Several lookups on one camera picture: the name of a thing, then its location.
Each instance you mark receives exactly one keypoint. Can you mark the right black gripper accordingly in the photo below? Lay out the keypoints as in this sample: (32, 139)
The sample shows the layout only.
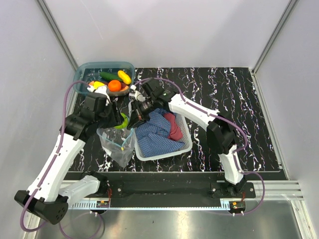
(135, 119)

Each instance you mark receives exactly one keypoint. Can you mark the red cloth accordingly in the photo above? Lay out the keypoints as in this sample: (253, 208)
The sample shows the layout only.
(175, 131)

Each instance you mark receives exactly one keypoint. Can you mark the blue transparent plastic tub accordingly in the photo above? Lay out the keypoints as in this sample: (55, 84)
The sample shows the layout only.
(89, 72)

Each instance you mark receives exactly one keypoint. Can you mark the fake yellow banana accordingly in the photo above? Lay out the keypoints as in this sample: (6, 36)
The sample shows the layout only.
(124, 77)

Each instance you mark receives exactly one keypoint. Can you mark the white plastic basket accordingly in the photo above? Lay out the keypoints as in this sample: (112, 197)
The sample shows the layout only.
(181, 122)

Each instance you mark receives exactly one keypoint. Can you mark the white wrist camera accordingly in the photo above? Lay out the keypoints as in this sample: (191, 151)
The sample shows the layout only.
(103, 90)
(135, 95)

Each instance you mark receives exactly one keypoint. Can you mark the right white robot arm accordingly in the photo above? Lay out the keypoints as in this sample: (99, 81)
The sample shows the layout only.
(148, 95)

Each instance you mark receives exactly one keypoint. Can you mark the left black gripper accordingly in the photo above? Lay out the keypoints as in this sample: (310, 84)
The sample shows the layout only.
(117, 119)

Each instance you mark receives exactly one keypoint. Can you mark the fake yellow lemon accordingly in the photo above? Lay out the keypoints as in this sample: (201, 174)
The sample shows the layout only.
(97, 84)

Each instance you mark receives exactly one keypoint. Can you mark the fake carrot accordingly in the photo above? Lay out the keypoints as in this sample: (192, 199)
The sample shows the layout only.
(123, 91)

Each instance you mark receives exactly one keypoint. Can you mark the blue checkered shirt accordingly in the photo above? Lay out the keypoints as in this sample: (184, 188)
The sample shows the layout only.
(152, 136)

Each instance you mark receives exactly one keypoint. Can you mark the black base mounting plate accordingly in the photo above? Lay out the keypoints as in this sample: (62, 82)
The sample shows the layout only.
(165, 201)

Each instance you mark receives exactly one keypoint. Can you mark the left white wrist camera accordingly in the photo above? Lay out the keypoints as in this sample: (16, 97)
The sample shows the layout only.
(103, 90)

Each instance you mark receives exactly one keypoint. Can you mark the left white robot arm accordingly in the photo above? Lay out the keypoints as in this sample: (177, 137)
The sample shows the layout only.
(44, 197)

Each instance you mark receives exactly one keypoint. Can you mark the clear zip top bag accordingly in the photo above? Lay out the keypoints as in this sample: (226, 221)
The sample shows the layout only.
(118, 144)

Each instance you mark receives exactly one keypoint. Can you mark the fake orange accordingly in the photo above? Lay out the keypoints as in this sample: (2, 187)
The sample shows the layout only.
(114, 86)

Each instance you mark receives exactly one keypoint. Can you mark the fake green cucumber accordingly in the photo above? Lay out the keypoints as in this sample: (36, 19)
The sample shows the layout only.
(109, 76)

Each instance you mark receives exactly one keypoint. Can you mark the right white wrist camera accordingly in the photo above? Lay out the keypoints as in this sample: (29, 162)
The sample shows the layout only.
(135, 95)

